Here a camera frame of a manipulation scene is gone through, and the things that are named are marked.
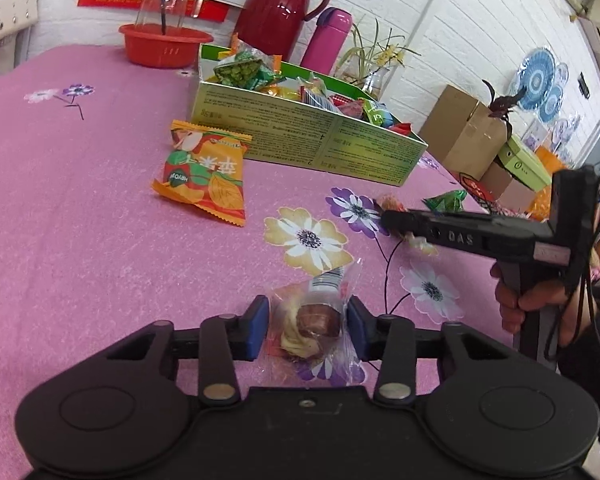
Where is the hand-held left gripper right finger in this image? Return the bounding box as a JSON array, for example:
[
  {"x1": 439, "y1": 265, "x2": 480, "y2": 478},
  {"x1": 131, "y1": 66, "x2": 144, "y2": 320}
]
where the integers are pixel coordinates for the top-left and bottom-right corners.
[{"x1": 346, "y1": 295, "x2": 514, "y2": 407}]

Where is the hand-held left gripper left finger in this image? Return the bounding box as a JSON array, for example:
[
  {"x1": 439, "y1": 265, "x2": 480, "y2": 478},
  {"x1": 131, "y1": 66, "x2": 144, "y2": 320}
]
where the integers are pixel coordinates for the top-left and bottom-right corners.
[{"x1": 105, "y1": 295, "x2": 272, "y2": 407}]

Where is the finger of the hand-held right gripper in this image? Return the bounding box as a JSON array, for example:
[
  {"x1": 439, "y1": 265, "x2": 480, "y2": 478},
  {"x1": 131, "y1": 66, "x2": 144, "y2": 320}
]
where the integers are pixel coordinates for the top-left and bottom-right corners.
[{"x1": 379, "y1": 209, "x2": 492, "y2": 259}]

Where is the clear orange candy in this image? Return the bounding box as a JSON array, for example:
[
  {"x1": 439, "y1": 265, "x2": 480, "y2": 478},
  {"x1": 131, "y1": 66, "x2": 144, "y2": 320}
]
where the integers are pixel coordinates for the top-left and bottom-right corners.
[{"x1": 374, "y1": 194, "x2": 438, "y2": 257}]

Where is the clear chocolate pastry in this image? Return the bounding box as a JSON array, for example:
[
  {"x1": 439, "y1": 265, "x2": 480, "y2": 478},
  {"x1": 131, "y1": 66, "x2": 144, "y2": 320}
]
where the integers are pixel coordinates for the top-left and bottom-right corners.
[{"x1": 261, "y1": 259, "x2": 367, "y2": 386}]

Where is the green cardboard box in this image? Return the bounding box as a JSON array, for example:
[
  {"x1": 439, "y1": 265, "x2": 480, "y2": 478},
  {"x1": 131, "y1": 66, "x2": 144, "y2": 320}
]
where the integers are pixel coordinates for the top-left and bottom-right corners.
[{"x1": 188, "y1": 43, "x2": 429, "y2": 187}]

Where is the yellow corn packet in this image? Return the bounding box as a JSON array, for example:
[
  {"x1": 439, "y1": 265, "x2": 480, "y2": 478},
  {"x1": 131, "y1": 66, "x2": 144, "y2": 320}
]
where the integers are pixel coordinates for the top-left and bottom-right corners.
[{"x1": 265, "y1": 82, "x2": 303, "y2": 103}]

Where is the person's right hand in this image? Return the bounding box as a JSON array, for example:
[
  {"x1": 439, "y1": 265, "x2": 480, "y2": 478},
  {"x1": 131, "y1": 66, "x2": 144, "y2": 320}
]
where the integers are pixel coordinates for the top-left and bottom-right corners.
[{"x1": 490, "y1": 263, "x2": 594, "y2": 347}]

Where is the green wrapped candy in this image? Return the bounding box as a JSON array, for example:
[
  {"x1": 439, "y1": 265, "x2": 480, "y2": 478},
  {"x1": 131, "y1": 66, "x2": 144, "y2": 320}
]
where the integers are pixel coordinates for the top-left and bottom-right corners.
[{"x1": 422, "y1": 189, "x2": 468, "y2": 214}]

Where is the red black patterned bag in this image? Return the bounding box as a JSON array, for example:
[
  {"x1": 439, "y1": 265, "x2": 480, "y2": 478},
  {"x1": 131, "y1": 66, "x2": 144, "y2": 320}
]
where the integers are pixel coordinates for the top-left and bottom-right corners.
[{"x1": 457, "y1": 172, "x2": 501, "y2": 211}]

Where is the small cardboard box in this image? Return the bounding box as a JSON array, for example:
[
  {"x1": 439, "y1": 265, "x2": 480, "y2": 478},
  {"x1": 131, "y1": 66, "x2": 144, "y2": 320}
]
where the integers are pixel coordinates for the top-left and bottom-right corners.
[{"x1": 479, "y1": 161, "x2": 537, "y2": 212}]

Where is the green shoe box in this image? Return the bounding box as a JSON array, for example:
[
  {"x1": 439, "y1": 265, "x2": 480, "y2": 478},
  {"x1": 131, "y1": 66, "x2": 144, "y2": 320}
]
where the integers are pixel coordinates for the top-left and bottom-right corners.
[{"x1": 497, "y1": 134, "x2": 554, "y2": 192}]

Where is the large cardboard box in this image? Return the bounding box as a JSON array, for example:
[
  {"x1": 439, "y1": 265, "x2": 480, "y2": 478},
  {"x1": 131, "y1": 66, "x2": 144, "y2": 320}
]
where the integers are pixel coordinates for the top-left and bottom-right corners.
[{"x1": 418, "y1": 84, "x2": 512, "y2": 182}]

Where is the purple leaf plant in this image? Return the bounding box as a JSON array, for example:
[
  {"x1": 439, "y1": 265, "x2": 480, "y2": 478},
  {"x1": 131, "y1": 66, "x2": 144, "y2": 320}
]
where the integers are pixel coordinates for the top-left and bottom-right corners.
[{"x1": 481, "y1": 79, "x2": 529, "y2": 137}]

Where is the green blue snack packet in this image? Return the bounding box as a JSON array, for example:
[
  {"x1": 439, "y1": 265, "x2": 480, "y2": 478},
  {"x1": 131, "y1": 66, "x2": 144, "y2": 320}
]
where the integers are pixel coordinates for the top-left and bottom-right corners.
[{"x1": 361, "y1": 99, "x2": 402, "y2": 130}]

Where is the orange fruit chip packet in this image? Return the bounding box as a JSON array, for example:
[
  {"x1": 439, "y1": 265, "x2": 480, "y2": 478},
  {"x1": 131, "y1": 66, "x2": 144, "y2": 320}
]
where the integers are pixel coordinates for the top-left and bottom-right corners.
[{"x1": 151, "y1": 119, "x2": 254, "y2": 228}]

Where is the red wrapped candy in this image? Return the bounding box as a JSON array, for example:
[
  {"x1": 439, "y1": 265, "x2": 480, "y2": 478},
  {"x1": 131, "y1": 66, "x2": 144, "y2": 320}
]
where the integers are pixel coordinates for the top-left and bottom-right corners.
[{"x1": 330, "y1": 94, "x2": 366, "y2": 120}]

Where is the plant in glass vase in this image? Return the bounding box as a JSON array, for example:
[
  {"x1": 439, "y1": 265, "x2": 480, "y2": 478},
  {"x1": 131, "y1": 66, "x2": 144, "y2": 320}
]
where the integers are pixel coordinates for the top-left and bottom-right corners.
[{"x1": 336, "y1": 19, "x2": 422, "y2": 102}]

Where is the pink floral tablecloth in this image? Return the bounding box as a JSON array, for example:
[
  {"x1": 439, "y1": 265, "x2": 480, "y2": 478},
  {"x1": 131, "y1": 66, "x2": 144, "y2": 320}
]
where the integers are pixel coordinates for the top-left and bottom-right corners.
[{"x1": 0, "y1": 44, "x2": 531, "y2": 461}]

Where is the pink thermos bottle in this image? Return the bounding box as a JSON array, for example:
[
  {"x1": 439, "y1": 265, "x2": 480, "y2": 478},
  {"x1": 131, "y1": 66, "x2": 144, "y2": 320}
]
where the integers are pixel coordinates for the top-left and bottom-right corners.
[{"x1": 299, "y1": 7, "x2": 354, "y2": 75}]

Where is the green pea snack packet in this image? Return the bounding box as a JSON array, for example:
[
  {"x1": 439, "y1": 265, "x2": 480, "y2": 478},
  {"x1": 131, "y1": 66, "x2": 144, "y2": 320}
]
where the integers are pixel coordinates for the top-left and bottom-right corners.
[{"x1": 215, "y1": 42, "x2": 282, "y2": 92}]

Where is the red thermos jug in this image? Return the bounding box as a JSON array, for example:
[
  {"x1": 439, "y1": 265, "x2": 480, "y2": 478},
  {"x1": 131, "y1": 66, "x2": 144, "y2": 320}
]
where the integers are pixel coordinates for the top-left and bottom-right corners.
[{"x1": 231, "y1": 0, "x2": 334, "y2": 64}]

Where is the red plastic basin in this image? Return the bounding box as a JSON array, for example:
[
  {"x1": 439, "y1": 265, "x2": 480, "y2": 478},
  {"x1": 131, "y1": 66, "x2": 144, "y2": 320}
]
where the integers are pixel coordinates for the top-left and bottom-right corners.
[{"x1": 118, "y1": 23, "x2": 215, "y2": 69}]

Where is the blue round wall decoration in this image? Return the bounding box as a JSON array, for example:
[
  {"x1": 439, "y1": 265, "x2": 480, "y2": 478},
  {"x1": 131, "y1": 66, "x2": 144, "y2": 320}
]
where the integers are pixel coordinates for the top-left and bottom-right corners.
[{"x1": 509, "y1": 46, "x2": 572, "y2": 125}]

